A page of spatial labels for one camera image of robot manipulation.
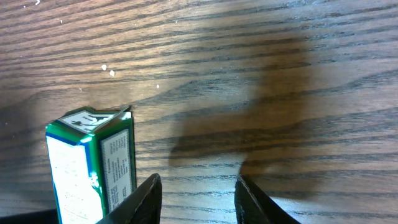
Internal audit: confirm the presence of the green axe brand box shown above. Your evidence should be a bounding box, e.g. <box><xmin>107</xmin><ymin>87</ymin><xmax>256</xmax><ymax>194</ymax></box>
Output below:
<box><xmin>45</xmin><ymin>106</ymin><xmax>137</xmax><ymax>224</ymax></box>

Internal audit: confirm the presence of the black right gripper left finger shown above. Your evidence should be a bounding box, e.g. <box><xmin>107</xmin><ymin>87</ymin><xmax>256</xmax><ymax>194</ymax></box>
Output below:
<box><xmin>97</xmin><ymin>173</ymin><xmax>162</xmax><ymax>224</ymax></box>

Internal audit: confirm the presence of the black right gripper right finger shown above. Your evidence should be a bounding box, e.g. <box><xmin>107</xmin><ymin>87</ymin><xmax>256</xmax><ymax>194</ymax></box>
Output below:
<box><xmin>234</xmin><ymin>175</ymin><xmax>299</xmax><ymax>224</ymax></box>

